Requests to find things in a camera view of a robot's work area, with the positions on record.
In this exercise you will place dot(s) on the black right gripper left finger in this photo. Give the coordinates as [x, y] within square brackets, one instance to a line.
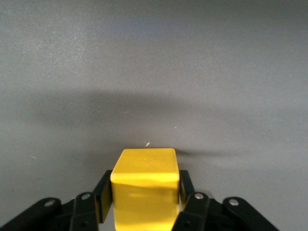
[81, 211]

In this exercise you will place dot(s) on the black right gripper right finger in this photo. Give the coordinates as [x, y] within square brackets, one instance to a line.
[202, 211]

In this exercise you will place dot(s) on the yellow cube block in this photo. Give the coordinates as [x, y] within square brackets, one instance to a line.
[144, 192]

